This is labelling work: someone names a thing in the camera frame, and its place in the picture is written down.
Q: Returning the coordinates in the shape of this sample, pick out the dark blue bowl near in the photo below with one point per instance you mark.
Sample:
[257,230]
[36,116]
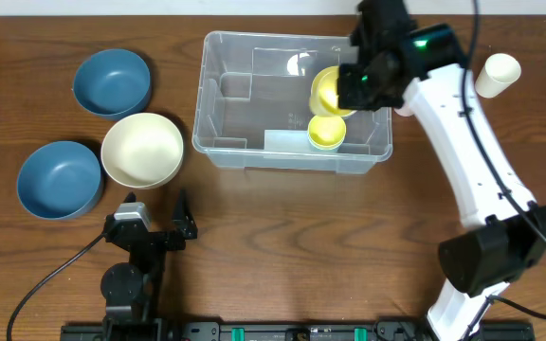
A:
[60,181]

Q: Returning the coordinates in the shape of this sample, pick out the light blue cup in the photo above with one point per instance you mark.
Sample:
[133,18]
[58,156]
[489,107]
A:
[316,147]

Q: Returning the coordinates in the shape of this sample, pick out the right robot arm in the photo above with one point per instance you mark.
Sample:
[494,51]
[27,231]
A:
[504,226]

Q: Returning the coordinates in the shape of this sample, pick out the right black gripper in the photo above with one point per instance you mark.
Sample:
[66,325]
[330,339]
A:
[354,88]

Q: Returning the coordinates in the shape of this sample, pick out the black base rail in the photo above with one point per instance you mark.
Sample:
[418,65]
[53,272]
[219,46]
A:
[384,330]

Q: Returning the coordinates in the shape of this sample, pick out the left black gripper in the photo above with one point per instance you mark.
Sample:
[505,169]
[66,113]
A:
[154,238]

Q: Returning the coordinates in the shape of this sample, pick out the cream large bowl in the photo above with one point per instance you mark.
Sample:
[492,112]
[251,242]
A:
[142,151]

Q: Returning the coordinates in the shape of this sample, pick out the yellow small bowl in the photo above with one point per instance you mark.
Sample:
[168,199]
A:
[349,113]

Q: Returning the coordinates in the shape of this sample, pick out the dark blue bowl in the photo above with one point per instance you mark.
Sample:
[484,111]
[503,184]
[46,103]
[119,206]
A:
[113,84]
[60,181]

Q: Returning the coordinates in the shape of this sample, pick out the cream cup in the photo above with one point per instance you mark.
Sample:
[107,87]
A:
[498,73]

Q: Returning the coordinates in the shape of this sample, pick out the clear plastic storage container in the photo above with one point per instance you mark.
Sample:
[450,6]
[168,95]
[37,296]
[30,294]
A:
[252,105]

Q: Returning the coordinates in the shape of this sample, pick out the pink cup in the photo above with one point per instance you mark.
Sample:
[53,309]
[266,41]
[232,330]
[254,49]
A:
[404,111]

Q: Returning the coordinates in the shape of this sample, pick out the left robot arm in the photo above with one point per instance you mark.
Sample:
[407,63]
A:
[131,288]

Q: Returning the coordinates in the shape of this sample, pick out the dark blue bowl far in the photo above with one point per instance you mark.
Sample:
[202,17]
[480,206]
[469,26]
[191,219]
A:
[113,84]

